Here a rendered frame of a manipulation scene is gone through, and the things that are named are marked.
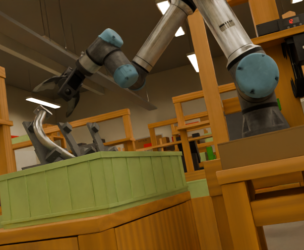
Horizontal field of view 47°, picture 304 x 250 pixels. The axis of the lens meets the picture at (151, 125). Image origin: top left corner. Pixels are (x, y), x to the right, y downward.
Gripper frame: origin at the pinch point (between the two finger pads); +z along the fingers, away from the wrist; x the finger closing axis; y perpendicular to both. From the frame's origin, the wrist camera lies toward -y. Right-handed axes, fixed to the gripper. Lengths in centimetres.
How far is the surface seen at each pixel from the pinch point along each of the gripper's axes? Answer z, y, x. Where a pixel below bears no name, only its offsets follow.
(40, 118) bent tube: 3.2, -4.9, -0.1
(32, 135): 8.2, -8.6, -1.3
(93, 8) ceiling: 122, 642, -32
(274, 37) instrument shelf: -76, 76, -75
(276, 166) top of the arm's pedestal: -49, -36, -50
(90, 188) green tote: -8.7, -37.6, -17.5
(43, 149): 8.2, -11.8, -6.8
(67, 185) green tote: -3.0, -34.5, -13.5
